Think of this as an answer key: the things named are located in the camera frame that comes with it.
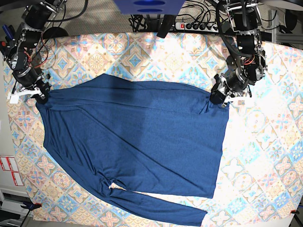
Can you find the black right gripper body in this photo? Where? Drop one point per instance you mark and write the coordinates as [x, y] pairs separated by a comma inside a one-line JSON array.
[[30, 78]]

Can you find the blue-handled clamp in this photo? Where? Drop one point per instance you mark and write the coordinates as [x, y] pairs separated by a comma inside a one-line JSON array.
[[10, 33]]

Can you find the white power strip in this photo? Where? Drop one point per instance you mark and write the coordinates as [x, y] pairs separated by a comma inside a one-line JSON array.
[[199, 27]]

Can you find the black round stool base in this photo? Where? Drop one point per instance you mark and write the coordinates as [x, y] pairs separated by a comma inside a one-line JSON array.
[[55, 32]]

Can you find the patterned tile tablecloth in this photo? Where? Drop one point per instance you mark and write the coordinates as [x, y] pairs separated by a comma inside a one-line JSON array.
[[260, 179]]

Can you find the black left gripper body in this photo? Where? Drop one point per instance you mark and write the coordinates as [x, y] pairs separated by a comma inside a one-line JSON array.
[[231, 86]]

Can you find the red-white labels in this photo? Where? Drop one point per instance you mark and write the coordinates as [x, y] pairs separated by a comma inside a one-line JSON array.
[[9, 171]]

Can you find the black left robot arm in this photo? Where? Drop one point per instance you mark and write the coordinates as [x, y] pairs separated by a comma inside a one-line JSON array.
[[247, 59]]

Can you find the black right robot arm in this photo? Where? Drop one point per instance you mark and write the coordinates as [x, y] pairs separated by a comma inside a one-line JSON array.
[[23, 44]]

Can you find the orange clamp lower right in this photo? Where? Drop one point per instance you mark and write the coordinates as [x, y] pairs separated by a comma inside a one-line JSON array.
[[297, 212]]

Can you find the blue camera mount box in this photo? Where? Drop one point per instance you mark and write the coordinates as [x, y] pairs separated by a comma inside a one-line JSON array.
[[170, 7]]

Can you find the white cabinet lower left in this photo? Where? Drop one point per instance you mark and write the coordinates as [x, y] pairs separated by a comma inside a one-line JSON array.
[[12, 199]]

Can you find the blue-black clamp lower left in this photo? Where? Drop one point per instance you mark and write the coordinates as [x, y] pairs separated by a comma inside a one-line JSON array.
[[30, 205]]

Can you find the blue long-sleeve shirt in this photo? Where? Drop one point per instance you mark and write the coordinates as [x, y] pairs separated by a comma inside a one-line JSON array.
[[124, 141]]

